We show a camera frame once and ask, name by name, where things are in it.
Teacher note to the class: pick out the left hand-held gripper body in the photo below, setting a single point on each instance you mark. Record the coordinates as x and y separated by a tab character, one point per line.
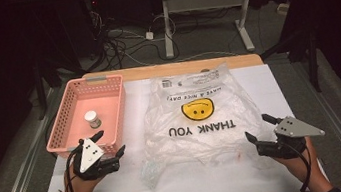
90	156

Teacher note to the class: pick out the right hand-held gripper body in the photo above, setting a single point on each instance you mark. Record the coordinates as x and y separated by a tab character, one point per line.
292	129

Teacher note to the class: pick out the small jar with white lid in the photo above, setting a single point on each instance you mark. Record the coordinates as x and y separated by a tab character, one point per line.
92	117

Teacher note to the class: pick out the pink perforated plastic basket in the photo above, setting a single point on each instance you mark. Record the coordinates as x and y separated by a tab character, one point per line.
105	105

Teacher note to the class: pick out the clear printed plastic bag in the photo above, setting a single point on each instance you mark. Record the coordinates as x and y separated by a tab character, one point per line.
204	138

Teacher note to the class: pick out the person's left hand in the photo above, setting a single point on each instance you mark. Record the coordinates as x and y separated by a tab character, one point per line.
82	187

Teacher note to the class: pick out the person's right hand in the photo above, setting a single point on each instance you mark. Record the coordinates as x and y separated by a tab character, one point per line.
297	165

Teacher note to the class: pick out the white paper sheet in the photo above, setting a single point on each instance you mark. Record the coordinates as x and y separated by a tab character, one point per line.
204	185

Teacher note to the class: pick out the black metal stand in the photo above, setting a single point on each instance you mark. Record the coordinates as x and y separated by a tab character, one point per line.
313	62
40	94

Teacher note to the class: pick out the white power adapter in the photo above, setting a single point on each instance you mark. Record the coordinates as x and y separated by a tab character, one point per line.
149	35

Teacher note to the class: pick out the white metal desk frame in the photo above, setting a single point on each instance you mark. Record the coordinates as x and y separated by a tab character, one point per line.
205	0

